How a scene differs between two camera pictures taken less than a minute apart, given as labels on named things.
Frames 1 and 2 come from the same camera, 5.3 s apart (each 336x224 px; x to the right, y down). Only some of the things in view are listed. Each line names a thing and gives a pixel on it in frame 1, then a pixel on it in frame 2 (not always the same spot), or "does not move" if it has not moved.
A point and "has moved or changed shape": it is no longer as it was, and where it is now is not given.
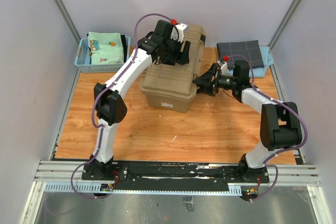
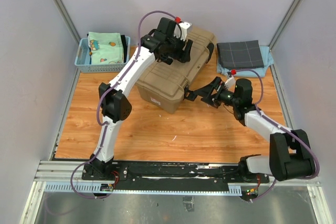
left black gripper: [183, 59] does not move
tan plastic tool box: [169, 87] has moved or changed shape
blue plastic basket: [83, 59] does not move
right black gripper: [206, 80] to [207, 90]
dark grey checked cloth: [249, 51] does not move
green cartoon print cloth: [106, 48] does not move
